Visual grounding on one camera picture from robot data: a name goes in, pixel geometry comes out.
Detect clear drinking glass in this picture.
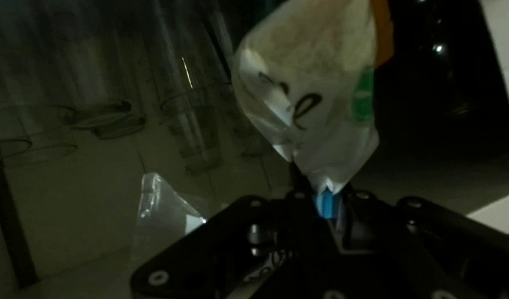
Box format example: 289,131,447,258
47,0,151,141
149,0,227,174
0,0,81,165

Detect white cabinet frame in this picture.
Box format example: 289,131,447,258
467,0,509,235

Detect black shelf leg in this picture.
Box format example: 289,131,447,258
0,117,41,290

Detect dark bottle with white label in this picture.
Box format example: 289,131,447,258
387,0,509,157

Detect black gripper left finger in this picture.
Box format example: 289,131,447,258
131,189,342,299

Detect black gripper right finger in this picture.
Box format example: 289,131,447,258
332,189,509,299

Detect blue bag clip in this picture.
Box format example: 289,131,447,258
314,187,340,220

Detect clear granola bag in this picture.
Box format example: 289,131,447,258
230,0,383,287

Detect orange snack pouch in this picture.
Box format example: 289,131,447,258
370,0,397,69

